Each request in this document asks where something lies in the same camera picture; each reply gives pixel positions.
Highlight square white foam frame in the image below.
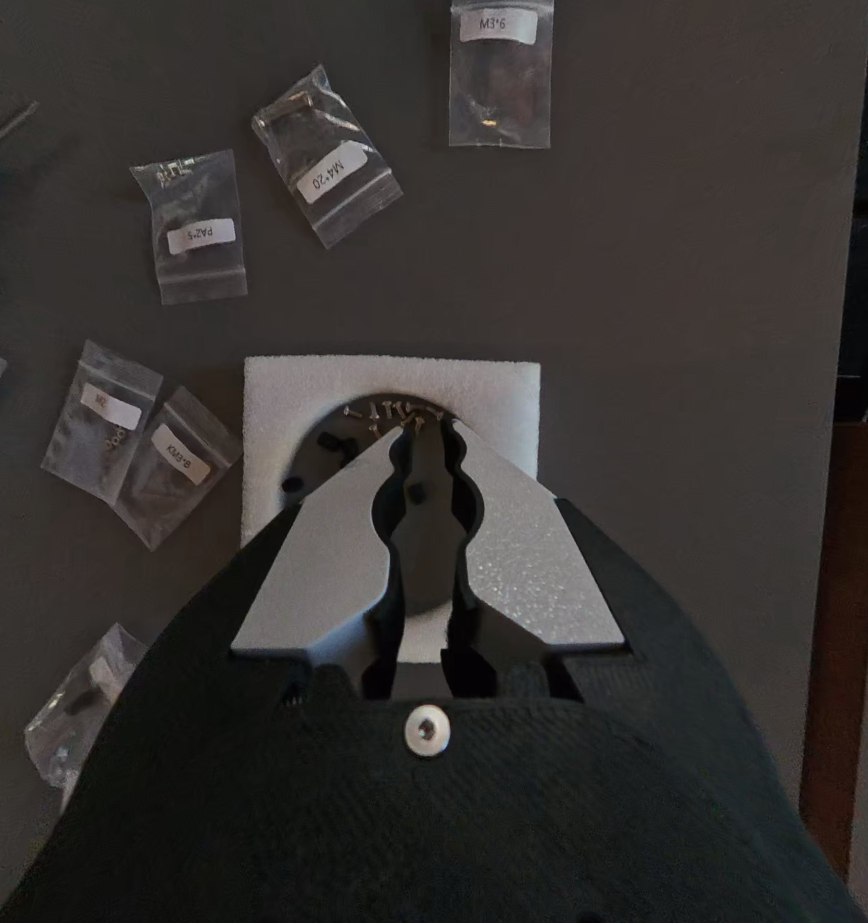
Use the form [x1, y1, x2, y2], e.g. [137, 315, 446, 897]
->
[241, 353, 543, 668]

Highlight pile of small silver screws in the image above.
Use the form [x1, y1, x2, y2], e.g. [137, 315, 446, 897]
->
[342, 401, 445, 436]

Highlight black screwdriver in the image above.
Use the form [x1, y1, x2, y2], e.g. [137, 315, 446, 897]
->
[0, 100, 40, 190]

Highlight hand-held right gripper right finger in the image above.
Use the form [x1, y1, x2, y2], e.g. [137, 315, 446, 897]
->
[440, 420, 628, 699]

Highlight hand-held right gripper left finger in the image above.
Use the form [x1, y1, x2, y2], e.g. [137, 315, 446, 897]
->
[230, 427, 413, 699]

